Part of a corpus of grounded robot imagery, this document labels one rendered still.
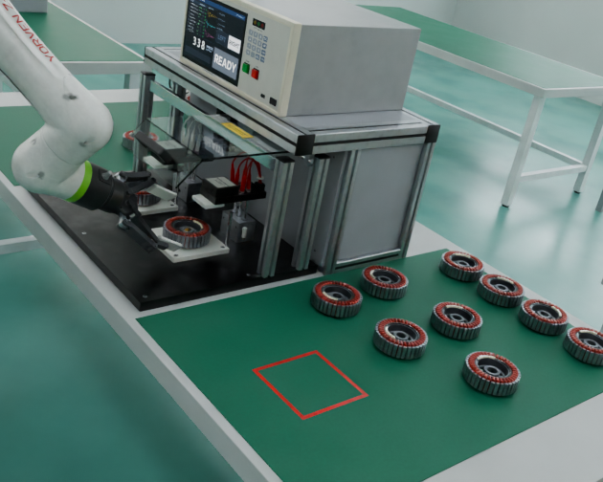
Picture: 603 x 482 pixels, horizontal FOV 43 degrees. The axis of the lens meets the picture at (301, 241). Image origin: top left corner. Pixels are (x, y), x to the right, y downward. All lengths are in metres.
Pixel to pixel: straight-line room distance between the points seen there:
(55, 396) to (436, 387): 1.40
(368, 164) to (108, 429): 1.18
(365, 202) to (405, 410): 0.58
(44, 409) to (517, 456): 1.54
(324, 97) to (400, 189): 0.32
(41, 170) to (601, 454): 1.16
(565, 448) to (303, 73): 0.92
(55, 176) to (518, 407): 1.00
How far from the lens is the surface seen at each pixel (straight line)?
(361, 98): 1.85
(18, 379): 2.66
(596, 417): 1.66
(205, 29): 1.94
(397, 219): 1.96
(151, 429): 2.47
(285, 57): 1.68
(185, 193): 2.06
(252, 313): 1.65
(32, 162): 1.54
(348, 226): 1.84
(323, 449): 1.34
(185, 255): 1.77
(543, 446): 1.52
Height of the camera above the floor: 1.61
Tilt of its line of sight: 25 degrees down
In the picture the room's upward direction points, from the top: 11 degrees clockwise
